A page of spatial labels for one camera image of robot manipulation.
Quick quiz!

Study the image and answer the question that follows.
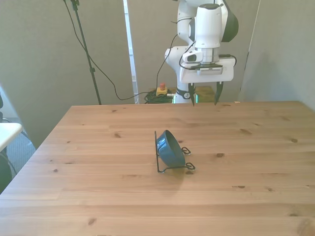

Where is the black tripod pole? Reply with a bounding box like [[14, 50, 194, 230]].
[[63, 0, 102, 106]]

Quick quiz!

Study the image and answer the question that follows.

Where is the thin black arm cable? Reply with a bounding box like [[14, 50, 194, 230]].
[[156, 33, 197, 92]]

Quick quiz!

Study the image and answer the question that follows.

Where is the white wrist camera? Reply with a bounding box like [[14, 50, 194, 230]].
[[181, 50, 204, 64]]

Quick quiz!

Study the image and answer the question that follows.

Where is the black tripod cable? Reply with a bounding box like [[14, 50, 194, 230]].
[[63, 0, 149, 101]]

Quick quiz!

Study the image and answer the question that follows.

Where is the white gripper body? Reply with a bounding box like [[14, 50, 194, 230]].
[[179, 57, 235, 84]]

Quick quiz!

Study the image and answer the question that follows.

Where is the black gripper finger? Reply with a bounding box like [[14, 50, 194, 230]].
[[189, 83, 196, 107], [214, 81, 223, 106]]

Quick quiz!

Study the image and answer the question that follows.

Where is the yellow emergency stop button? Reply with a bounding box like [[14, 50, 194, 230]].
[[156, 83, 169, 97]]

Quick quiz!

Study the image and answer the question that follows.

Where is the black wire dish stand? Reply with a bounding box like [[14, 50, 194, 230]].
[[154, 130, 197, 174]]

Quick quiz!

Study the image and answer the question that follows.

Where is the green cable coil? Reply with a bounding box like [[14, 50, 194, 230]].
[[143, 90, 176, 105]]

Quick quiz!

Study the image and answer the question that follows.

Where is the white partition post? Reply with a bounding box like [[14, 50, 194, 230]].
[[123, 0, 140, 104]]

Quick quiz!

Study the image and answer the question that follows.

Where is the white side table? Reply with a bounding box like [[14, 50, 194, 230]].
[[0, 122, 24, 152]]

